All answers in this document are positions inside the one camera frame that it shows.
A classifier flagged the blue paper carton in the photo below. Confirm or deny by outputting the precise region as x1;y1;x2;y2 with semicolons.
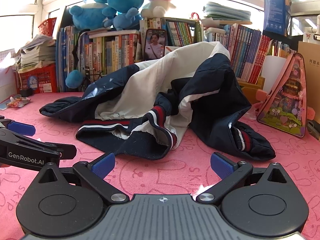
262;0;287;36

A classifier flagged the blue plush ball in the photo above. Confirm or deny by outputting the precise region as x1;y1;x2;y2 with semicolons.
65;69;84;89

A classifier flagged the row of thin red blue books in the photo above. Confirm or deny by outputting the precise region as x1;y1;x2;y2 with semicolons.
204;23;300;84

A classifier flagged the wooden desk organizer with drawers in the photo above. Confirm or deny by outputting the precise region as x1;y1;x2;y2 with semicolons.
237;76;265;105

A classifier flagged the folded light blue cloth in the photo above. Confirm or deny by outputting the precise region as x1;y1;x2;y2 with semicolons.
202;2;252;20

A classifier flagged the crumpled snack wrapper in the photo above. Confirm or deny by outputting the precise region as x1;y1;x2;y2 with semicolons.
6;94;32;108

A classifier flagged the row of green spined books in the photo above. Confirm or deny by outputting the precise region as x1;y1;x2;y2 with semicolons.
140;17;204;48

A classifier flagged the white paper sheet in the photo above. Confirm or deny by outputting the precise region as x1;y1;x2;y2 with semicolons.
261;55;288;93

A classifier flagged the red plastic crate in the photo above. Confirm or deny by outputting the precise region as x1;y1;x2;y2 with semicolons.
15;64;58;94

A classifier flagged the stack of paper workbooks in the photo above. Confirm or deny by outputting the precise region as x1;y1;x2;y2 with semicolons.
19;34;57;68

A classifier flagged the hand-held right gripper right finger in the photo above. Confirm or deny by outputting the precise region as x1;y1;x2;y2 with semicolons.
196;152;294;205

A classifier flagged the black smartphone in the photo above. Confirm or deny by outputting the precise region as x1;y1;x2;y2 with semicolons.
143;29;167;61

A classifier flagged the row of thick children's books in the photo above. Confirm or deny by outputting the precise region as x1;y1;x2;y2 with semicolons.
56;26;144;93

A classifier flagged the black model bicycle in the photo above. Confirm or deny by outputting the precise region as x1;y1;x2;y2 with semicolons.
81;68;105;92

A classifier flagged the pink triangular toy house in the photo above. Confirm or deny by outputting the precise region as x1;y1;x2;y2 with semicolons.
255;52;316;138

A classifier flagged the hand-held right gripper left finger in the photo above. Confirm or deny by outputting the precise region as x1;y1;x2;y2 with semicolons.
32;152;130;205

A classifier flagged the navy and white jacket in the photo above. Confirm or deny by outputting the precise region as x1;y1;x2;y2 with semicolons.
39;41;276;161

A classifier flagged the small red plastic basket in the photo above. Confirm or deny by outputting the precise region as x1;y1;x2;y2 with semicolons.
38;17;57;37

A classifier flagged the wooden clipboard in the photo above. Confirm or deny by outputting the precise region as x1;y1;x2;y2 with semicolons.
297;41;320;80

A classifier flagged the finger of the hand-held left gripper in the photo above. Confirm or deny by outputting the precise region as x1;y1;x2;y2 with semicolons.
44;143;77;159
0;119;36;137

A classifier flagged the white paper bag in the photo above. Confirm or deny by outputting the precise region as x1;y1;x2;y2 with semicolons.
0;65;18;102

